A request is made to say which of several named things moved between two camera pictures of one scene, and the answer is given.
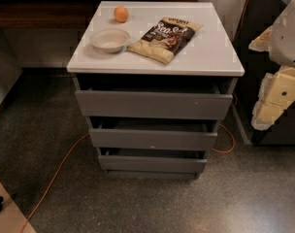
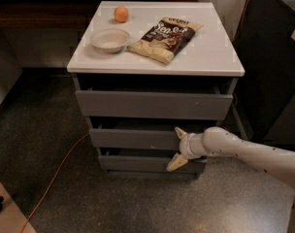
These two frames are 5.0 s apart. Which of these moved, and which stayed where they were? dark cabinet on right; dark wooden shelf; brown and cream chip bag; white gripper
Moved: white gripper
Stayed: brown and cream chip bag; dark cabinet on right; dark wooden shelf
